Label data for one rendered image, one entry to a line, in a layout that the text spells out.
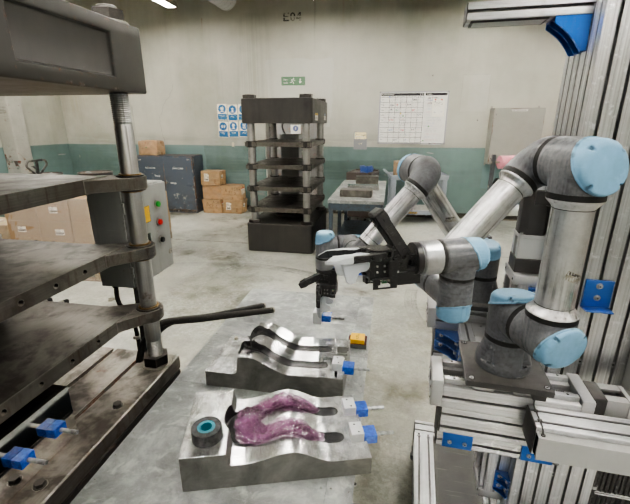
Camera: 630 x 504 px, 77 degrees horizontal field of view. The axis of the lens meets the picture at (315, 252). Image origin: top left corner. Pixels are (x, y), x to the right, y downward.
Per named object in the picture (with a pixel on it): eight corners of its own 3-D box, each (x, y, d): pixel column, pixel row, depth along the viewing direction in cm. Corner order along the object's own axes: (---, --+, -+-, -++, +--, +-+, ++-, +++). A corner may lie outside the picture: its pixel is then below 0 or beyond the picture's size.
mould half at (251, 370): (349, 359, 160) (350, 329, 156) (342, 401, 136) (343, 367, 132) (233, 347, 169) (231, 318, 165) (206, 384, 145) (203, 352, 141)
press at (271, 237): (329, 227, 688) (330, 100, 624) (312, 254, 544) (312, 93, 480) (277, 224, 704) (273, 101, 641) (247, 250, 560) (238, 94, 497)
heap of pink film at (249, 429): (318, 403, 126) (318, 382, 124) (326, 446, 110) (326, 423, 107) (236, 410, 123) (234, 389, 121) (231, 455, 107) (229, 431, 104)
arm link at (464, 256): (490, 278, 86) (495, 240, 83) (443, 283, 84) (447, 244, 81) (470, 266, 93) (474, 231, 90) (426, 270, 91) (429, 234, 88)
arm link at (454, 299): (451, 303, 99) (455, 262, 96) (477, 324, 89) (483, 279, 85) (422, 306, 98) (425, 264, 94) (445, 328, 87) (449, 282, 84)
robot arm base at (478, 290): (495, 290, 167) (498, 268, 164) (502, 305, 154) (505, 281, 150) (457, 286, 171) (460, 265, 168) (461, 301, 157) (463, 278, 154)
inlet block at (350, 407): (381, 408, 129) (381, 394, 127) (385, 419, 124) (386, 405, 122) (341, 411, 127) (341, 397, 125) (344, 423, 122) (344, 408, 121)
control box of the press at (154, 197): (200, 444, 222) (171, 180, 176) (172, 491, 193) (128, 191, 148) (164, 438, 225) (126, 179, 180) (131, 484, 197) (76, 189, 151)
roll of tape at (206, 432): (200, 453, 101) (199, 442, 100) (186, 436, 106) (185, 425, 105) (228, 437, 106) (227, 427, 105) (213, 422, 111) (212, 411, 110)
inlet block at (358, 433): (390, 433, 118) (392, 418, 117) (396, 446, 114) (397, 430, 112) (347, 437, 117) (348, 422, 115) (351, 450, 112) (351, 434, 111)
